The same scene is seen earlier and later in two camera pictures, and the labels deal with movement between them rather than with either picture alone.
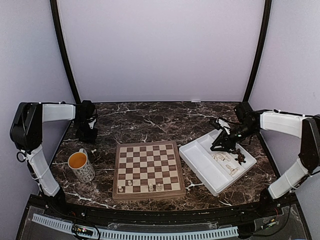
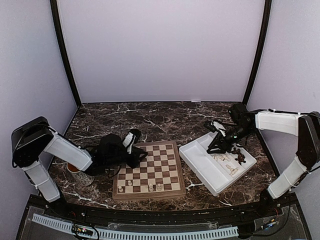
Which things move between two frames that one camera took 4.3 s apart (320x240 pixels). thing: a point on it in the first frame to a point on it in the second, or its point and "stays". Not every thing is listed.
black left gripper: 91,139 to 136,153
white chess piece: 159,188 stays
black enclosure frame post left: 62,36 stays
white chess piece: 151,189 stays
